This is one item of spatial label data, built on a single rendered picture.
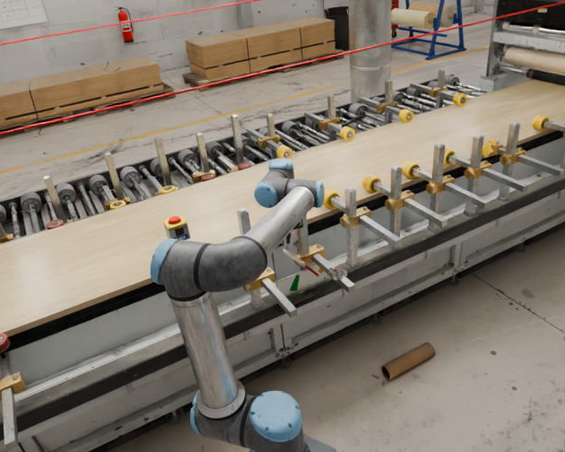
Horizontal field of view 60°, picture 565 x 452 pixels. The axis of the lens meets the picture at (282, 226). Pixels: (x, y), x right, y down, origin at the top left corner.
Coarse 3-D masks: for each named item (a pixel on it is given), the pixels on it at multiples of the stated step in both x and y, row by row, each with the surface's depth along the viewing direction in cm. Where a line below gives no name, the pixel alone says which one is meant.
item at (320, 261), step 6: (318, 258) 209; (324, 258) 208; (318, 264) 208; (324, 264) 205; (330, 264) 205; (324, 270) 206; (330, 276) 202; (342, 282) 194; (348, 282) 193; (348, 288) 191; (354, 288) 193
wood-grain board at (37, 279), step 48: (480, 96) 354; (528, 96) 344; (336, 144) 303; (384, 144) 296; (432, 144) 289; (192, 192) 266; (240, 192) 260; (336, 192) 250; (48, 240) 236; (96, 240) 231; (144, 240) 227; (192, 240) 223; (0, 288) 206; (48, 288) 202; (96, 288) 199
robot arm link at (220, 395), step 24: (168, 240) 120; (168, 264) 116; (192, 264) 114; (168, 288) 120; (192, 288) 117; (192, 312) 123; (216, 312) 129; (192, 336) 128; (216, 336) 131; (192, 360) 134; (216, 360) 134; (216, 384) 139; (240, 384) 152; (192, 408) 151; (216, 408) 144; (240, 408) 147; (216, 432) 148
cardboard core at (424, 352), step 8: (424, 344) 266; (408, 352) 262; (416, 352) 261; (424, 352) 262; (432, 352) 264; (400, 360) 258; (408, 360) 258; (416, 360) 260; (424, 360) 263; (384, 368) 260; (392, 368) 255; (400, 368) 256; (408, 368) 258; (392, 376) 254
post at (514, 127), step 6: (510, 126) 245; (516, 126) 243; (510, 132) 246; (516, 132) 245; (510, 138) 247; (516, 138) 247; (510, 144) 249; (516, 144) 249; (510, 150) 250; (504, 168) 257; (510, 168) 255; (504, 174) 258; (510, 174) 258; (504, 186) 261; (504, 192) 262
